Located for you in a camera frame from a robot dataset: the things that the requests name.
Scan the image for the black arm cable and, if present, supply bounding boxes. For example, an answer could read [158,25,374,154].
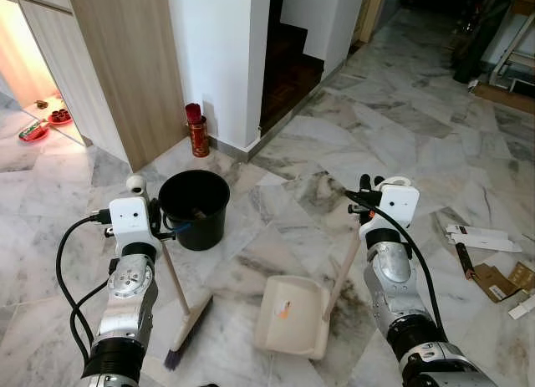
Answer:
[55,207,114,367]
[345,189,444,338]

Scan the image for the beige plastic dustpan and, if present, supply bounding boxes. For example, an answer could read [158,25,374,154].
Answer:
[254,235,362,359]

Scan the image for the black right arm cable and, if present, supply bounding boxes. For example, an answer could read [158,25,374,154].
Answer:
[345,189,444,338]

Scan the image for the red tin with incense sticks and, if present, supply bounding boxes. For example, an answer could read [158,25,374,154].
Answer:
[185,103,211,159]

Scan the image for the black plastic bucket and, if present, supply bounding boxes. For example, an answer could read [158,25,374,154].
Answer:
[158,170,232,252]

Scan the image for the large red offering plate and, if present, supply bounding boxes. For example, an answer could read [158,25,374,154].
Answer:
[18,124,50,144]

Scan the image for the black bag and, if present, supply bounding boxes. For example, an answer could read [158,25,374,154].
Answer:
[451,0,521,84]

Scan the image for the wooden handled broom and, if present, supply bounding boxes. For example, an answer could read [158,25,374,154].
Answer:
[125,174,215,373]

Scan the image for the light wood cabinet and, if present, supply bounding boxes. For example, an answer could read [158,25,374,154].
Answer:
[0,0,190,173]

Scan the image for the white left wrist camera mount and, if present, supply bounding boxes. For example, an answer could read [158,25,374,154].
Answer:
[109,196,160,256]

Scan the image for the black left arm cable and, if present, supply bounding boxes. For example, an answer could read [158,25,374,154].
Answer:
[55,207,114,367]

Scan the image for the dark brown stick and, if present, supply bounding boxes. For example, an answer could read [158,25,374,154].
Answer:
[455,242,474,280]

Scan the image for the dark wooden staircase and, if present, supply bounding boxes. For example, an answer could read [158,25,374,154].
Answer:
[259,0,326,138]

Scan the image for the white metal frame machine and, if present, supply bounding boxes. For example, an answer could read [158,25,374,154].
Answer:
[488,9,535,93]

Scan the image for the white flat carton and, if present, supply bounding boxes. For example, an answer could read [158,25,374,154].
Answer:
[445,225,512,253]

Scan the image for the white paper strip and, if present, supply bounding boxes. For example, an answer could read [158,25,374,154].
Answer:
[507,293,535,320]

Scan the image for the brown cardboard piece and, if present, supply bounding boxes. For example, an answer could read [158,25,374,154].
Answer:
[471,261,535,303]

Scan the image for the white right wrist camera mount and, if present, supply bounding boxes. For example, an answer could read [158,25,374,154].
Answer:
[371,176,420,237]

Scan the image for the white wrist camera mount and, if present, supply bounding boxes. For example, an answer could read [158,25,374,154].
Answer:
[371,176,420,237]
[109,196,160,256]

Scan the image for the wooden door frame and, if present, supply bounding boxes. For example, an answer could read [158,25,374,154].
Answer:
[350,0,387,47]

